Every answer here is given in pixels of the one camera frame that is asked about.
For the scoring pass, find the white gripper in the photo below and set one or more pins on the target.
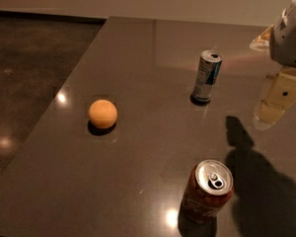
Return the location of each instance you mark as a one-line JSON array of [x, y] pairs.
[[288, 39]]

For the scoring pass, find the red coke can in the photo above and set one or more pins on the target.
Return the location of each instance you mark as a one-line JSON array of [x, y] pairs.
[[210, 185]]

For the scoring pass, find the silver blue energy drink can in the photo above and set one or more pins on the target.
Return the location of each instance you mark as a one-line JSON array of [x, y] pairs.
[[208, 69]]

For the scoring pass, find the orange fruit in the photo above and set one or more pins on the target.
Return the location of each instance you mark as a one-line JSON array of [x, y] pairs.
[[102, 114]]

